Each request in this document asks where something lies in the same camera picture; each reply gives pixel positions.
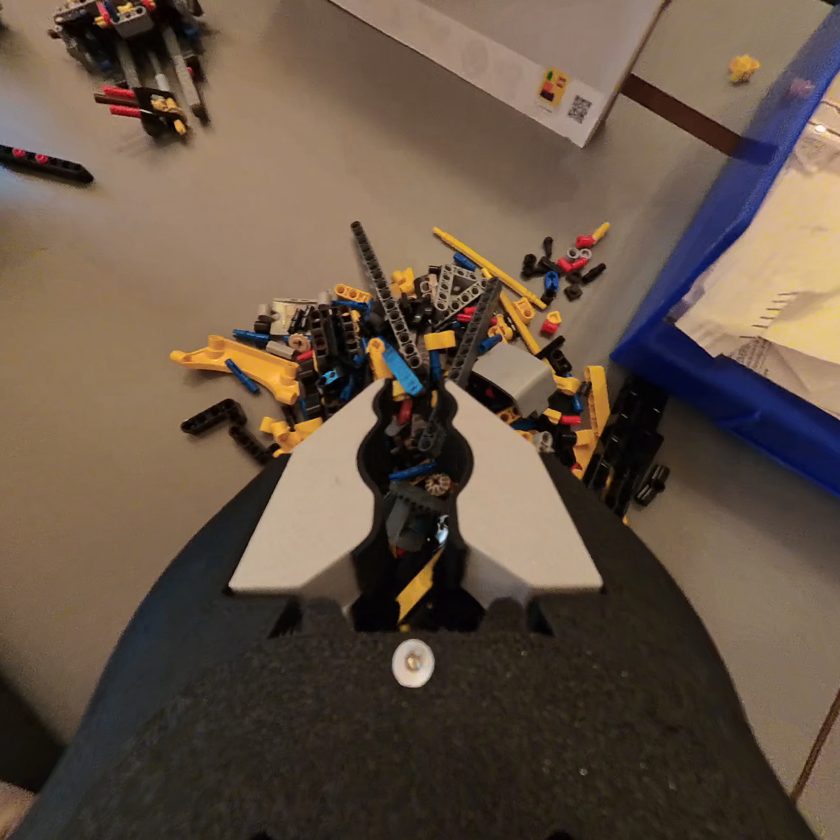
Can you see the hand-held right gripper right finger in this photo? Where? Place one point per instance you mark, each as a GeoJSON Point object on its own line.
{"type": "Point", "coordinates": [518, 512]}

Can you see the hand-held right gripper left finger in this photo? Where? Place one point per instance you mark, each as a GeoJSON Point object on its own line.
{"type": "Point", "coordinates": [308, 512]}

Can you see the pile of building bricks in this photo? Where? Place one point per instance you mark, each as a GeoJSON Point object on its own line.
{"type": "Point", "coordinates": [407, 315]}

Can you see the small black red-pin brick assembly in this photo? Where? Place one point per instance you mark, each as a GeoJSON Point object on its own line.
{"type": "Point", "coordinates": [154, 105]}

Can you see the grey black brick chassis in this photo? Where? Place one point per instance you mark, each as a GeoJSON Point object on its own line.
{"type": "Point", "coordinates": [131, 39]}

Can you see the grey desk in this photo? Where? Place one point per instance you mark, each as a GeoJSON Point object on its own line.
{"type": "Point", "coordinates": [197, 262]}

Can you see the blue plastic bin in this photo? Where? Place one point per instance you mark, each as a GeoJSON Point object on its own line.
{"type": "Point", "coordinates": [709, 367]}

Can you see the white paper sheets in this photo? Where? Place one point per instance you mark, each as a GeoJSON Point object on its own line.
{"type": "Point", "coordinates": [787, 262]}

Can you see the black brick beam red pins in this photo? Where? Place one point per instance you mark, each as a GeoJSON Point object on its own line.
{"type": "Point", "coordinates": [46, 164]}

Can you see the white instruction booklet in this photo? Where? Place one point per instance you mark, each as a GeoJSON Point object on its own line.
{"type": "Point", "coordinates": [525, 39]}

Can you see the yellow paper scrap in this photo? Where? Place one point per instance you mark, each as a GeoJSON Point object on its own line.
{"type": "Point", "coordinates": [743, 67]}

